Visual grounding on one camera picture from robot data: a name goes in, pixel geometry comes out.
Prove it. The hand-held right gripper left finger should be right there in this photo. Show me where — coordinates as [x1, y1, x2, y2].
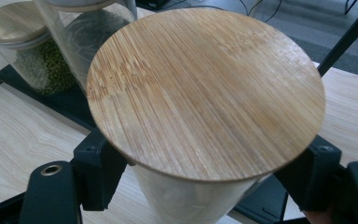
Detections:
[72, 127, 129, 212]

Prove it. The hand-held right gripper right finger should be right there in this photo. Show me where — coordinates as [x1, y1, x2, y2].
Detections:
[272, 134, 345, 213]

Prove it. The black metal shelf rack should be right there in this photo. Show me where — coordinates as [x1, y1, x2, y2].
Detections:
[0, 0, 358, 224]

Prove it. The medium jar with beige contents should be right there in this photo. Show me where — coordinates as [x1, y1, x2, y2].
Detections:
[86, 7, 326, 224]

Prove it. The tall jar with brown contents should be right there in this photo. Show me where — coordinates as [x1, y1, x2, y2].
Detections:
[32, 0, 138, 91]

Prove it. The short jar with green beans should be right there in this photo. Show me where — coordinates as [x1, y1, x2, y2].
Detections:
[0, 0, 79, 96]

